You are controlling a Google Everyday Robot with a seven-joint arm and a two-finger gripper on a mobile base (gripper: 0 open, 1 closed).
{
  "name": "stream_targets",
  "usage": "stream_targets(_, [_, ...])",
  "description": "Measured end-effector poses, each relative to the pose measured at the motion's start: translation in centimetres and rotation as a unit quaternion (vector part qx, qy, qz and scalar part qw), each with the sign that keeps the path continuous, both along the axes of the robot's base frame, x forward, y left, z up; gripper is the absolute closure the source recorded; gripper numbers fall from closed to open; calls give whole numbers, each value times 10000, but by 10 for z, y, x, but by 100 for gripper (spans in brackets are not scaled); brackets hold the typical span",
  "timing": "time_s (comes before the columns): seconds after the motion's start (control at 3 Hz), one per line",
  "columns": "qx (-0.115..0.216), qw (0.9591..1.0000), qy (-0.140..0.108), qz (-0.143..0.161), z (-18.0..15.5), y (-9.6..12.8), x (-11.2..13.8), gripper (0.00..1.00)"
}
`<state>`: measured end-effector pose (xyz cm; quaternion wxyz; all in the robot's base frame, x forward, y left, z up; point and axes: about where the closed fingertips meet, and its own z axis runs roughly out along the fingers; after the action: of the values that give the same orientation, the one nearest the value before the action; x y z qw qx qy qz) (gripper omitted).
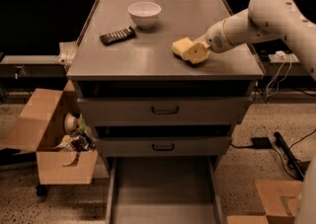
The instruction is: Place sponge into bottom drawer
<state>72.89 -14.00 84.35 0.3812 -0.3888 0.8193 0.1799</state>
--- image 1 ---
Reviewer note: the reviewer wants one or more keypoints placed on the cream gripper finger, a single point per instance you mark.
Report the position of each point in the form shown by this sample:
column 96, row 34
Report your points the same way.
column 186, row 55

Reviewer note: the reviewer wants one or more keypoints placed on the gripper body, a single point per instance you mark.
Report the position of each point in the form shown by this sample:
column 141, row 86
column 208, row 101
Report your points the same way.
column 214, row 40

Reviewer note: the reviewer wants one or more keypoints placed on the yellow sponge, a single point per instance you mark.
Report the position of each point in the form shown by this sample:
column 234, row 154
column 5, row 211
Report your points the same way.
column 182, row 45

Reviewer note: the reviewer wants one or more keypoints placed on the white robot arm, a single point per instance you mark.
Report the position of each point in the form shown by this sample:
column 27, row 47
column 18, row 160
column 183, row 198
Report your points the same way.
column 263, row 20

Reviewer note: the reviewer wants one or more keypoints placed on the grey drawer cabinet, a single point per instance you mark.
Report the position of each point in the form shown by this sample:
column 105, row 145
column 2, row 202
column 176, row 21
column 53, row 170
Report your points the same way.
column 145, row 67

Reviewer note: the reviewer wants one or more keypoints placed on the middle grey drawer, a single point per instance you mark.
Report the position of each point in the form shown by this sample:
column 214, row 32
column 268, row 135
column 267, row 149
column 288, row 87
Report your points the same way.
column 163, row 146

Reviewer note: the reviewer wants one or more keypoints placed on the top grey drawer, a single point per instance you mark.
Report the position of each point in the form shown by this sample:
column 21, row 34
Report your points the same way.
column 163, row 111

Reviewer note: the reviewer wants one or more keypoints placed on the bottom grey open drawer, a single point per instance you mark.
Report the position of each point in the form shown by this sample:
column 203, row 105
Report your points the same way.
column 163, row 190

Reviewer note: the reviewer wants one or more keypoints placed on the white ceramic bowl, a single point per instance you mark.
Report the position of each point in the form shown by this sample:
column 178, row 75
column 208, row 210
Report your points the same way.
column 144, row 14

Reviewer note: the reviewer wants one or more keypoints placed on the dark snack bar wrapper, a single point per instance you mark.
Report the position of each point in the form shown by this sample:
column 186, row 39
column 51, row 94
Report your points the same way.
column 118, row 36

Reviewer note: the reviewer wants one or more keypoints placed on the white power strip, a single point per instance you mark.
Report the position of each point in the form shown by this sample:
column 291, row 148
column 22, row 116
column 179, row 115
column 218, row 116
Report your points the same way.
column 285, row 56

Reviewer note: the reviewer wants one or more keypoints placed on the black power adapter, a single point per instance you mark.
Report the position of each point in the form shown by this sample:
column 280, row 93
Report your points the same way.
column 261, row 143

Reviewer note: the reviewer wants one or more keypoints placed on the white bowl in box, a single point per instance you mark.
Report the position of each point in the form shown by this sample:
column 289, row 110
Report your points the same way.
column 70, row 123

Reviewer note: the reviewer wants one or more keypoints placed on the black rod on floor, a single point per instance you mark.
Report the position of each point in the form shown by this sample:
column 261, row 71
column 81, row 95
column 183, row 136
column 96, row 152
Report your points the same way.
column 291, row 159

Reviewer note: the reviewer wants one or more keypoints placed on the open cardboard box left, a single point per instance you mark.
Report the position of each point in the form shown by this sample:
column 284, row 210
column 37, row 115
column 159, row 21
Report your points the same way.
column 40, row 128

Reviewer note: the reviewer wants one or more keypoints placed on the cardboard box right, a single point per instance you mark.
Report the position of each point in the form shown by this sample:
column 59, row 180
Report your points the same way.
column 279, row 199

